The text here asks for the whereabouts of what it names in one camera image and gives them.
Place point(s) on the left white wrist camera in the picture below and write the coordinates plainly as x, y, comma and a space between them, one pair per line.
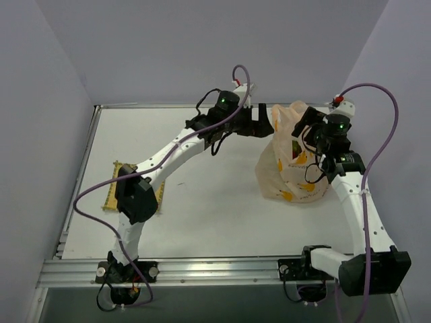
244, 92

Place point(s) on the translucent banana print plastic bag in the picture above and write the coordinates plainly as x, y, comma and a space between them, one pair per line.
281, 177

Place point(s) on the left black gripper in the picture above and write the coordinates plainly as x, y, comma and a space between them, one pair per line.
249, 120

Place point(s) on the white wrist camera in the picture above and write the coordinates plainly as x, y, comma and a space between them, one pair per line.
244, 92
342, 106

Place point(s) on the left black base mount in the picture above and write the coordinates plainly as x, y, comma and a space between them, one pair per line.
126, 281

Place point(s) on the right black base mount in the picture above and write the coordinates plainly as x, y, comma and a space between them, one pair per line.
311, 284

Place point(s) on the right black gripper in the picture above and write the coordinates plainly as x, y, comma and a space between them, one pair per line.
308, 120

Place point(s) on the red fake fruit bunch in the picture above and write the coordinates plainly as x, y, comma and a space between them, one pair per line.
296, 149

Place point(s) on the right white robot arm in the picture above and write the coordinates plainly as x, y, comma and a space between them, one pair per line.
376, 265

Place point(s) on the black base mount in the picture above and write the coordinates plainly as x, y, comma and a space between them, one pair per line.
126, 281
311, 284

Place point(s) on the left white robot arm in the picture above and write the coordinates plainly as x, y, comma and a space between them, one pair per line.
136, 189

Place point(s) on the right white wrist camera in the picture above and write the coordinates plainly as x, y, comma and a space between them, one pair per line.
342, 106

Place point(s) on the aluminium front rail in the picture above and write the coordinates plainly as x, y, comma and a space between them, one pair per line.
169, 272

